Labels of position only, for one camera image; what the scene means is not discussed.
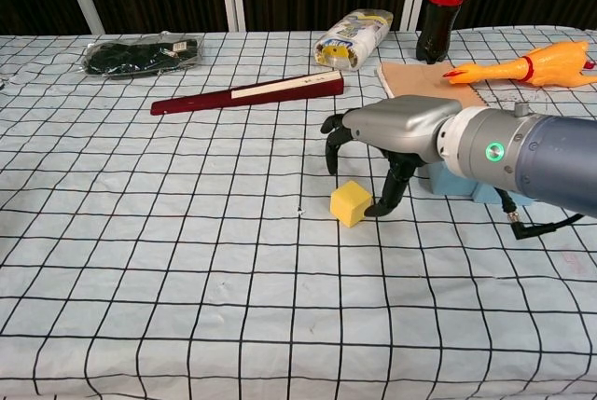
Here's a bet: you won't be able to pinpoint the brown spiral notebook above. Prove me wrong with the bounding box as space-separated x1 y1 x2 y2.
376 62 486 110

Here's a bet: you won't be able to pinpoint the black gloves in plastic bag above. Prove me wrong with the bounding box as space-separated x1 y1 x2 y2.
81 32 206 79

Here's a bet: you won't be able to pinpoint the white black checkered tablecloth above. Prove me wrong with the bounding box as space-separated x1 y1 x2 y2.
0 25 597 400

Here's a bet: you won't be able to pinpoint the small yellow foam cube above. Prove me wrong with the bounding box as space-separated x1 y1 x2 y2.
329 180 373 228

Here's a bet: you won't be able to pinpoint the black arm cable with plug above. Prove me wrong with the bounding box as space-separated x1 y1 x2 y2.
493 187 587 241

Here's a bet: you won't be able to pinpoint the dark red folded fan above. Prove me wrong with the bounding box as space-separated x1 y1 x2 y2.
149 70 345 117

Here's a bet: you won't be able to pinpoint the blue foam block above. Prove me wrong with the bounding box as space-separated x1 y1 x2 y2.
422 161 481 199

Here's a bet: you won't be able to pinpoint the pack of white tape rolls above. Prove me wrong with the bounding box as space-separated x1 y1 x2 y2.
312 8 395 71

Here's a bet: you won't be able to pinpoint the yellow rubber chicken toy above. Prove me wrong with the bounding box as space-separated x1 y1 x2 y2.
442 40 597 89

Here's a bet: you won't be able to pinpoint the cola bottle red label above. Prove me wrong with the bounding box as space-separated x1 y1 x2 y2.
415 0 475 64

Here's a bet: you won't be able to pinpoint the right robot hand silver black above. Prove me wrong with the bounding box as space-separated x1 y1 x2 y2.
320 95 463 218

